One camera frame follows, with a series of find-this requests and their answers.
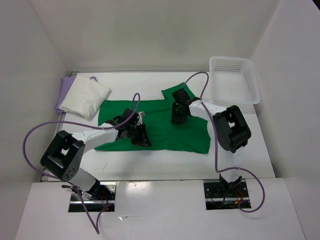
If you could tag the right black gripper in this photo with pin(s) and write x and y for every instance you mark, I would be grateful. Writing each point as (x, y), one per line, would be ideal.
(174, 117)

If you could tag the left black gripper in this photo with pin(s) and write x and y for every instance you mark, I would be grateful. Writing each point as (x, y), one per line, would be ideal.
(143, 140)

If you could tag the green t shirt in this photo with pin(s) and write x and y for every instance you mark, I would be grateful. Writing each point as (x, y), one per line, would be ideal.
(191, 136)

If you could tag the purple t shirt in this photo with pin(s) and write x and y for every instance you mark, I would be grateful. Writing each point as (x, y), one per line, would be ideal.
(65, 86)

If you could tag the cream t shirt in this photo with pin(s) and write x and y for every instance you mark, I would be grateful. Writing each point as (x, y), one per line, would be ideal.
(104, 92)

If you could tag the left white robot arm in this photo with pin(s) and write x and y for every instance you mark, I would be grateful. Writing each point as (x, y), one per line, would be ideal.
(106, 133)

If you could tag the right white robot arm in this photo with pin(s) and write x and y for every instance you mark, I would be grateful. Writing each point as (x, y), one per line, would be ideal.
(231, 132)

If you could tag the white perforated plastic basket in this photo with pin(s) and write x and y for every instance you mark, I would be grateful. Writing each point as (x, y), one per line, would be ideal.
(233, 80)

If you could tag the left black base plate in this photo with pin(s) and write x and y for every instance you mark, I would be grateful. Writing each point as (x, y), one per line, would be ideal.
(103, 200)

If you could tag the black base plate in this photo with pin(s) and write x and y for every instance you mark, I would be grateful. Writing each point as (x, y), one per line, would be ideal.
(215, 199)
(103, 200)

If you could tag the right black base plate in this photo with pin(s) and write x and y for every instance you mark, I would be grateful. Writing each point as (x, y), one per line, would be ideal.
(215, 199)

